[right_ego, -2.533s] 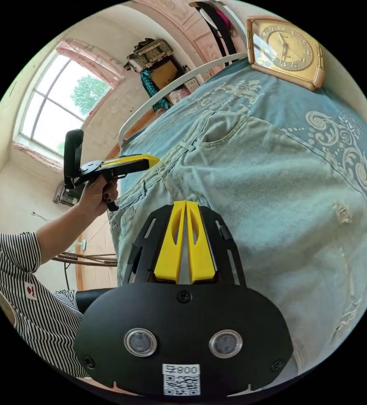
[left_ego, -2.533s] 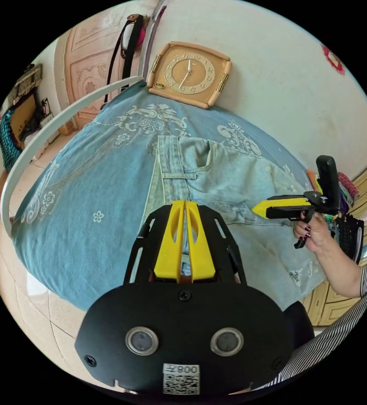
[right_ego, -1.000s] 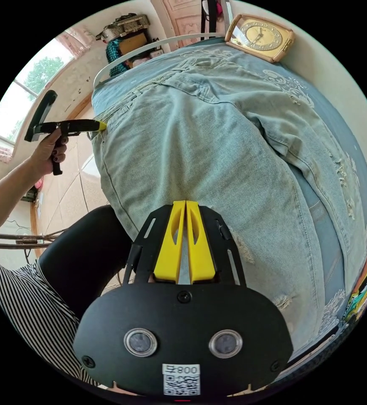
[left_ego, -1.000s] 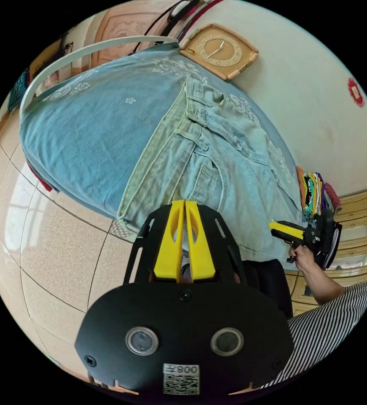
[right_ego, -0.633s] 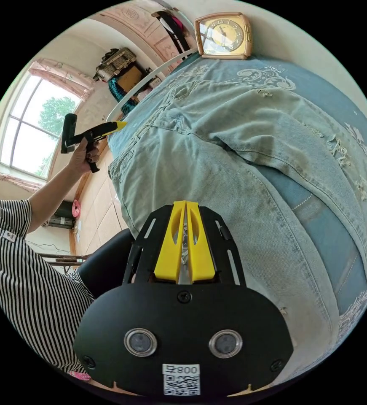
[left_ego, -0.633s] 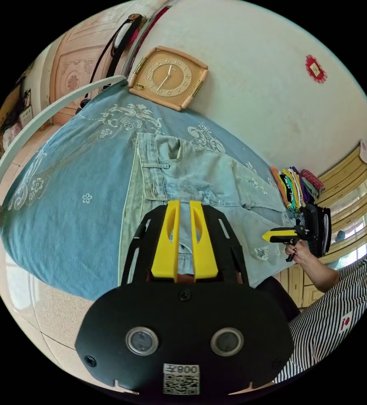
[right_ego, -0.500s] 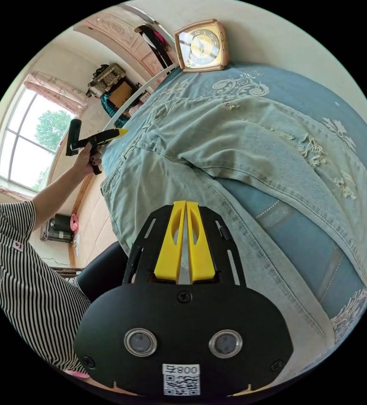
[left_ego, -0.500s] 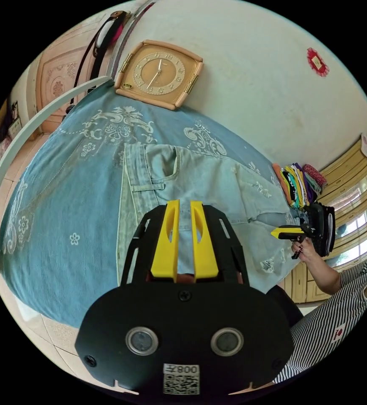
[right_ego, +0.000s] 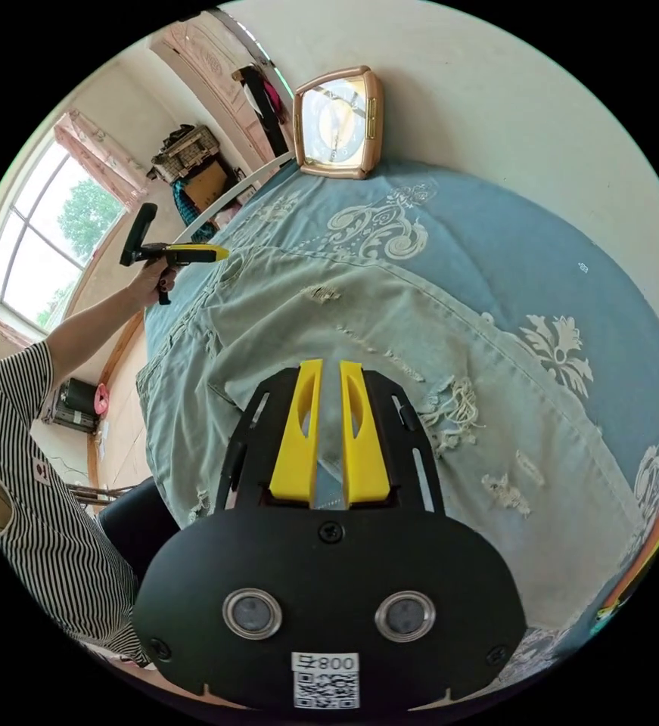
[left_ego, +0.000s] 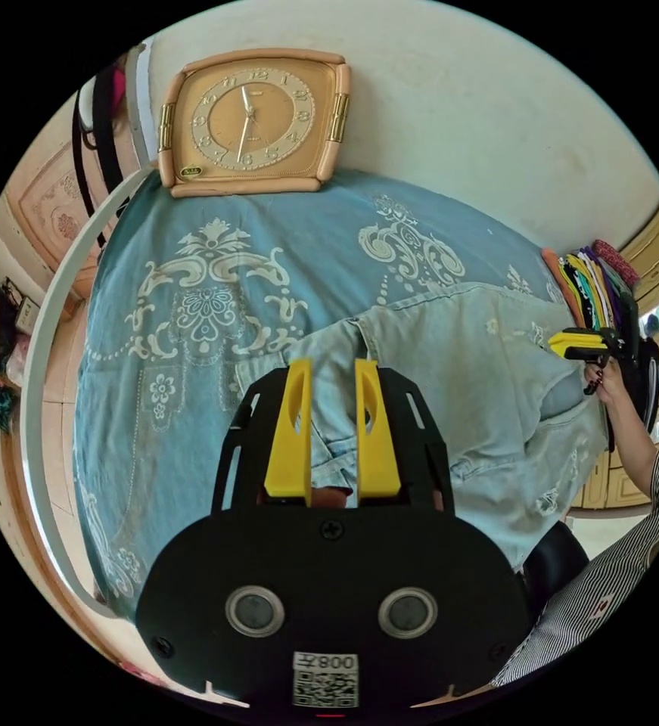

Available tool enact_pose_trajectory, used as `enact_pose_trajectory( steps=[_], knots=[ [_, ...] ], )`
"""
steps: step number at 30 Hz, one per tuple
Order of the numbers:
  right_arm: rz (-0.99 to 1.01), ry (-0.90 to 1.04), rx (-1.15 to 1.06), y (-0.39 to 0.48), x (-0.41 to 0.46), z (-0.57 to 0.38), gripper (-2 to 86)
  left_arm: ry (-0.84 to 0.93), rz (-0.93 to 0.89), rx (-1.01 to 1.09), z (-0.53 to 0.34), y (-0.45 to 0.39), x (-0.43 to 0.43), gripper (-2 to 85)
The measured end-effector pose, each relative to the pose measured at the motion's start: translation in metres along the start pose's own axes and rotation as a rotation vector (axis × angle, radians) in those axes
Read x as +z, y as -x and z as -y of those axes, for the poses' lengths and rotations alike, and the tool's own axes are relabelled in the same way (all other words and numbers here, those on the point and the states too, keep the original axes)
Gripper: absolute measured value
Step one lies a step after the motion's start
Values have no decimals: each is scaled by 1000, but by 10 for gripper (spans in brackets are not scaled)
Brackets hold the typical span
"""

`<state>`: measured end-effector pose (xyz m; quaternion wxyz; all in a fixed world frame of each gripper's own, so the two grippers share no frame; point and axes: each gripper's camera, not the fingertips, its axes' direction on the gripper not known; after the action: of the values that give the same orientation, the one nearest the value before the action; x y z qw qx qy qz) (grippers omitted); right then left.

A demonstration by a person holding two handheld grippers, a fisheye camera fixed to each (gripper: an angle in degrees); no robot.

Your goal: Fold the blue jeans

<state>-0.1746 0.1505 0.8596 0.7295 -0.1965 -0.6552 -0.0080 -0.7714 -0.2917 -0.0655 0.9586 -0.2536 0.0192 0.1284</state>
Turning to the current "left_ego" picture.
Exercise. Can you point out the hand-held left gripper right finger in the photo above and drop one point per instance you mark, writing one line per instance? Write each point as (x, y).
(379, 454)

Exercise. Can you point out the hanging black bag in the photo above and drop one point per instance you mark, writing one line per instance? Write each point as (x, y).
(102, 147)

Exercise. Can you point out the person's right forearm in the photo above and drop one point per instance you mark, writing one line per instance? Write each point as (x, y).
(632, 442)

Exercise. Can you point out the person's right hand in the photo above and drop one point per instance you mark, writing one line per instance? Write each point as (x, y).
(604, 380)

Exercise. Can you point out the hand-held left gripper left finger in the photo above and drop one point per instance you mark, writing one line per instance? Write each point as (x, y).
(288, 442)

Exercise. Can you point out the beige square wall clock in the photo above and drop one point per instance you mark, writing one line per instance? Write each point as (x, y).
(249, 122)

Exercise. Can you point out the light blue jeans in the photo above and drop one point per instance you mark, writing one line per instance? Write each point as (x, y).
(476, 385)

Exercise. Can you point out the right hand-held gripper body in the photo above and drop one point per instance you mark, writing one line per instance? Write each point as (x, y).
(644, 374)

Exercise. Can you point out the carved wooden door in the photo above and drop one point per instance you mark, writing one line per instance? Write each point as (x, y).
(51, 210)

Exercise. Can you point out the yellow wooden cupboard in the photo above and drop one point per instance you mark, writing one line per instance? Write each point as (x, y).
(613, 482)

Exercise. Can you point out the bed with blue printed sheet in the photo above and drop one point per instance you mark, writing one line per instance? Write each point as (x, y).
(193, 238)

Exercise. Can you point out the pile of clothes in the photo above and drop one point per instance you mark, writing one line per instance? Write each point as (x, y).
(590, 283)

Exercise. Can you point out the person's body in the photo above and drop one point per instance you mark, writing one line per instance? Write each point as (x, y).
(607, 595)

